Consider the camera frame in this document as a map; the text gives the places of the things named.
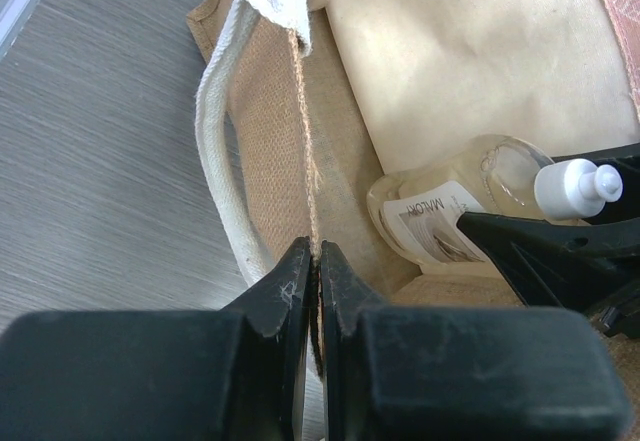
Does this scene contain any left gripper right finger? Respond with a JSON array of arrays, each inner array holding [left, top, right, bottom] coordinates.
[[319, 242, 630, 440]]

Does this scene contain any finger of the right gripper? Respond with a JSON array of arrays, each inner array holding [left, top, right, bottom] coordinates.
[[457, 212, 639, 311], [553, 143, 640, 225]]

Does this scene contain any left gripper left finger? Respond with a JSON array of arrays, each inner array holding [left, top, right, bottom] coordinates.
[[1, 238, 311, 440]]

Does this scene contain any clear amber liquid bottle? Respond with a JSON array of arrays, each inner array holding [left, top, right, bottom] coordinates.
[[367, 134, 624, 265]]

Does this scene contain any brown canvas bag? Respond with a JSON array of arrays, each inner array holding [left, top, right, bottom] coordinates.
[[187, 0, 639, 293]]

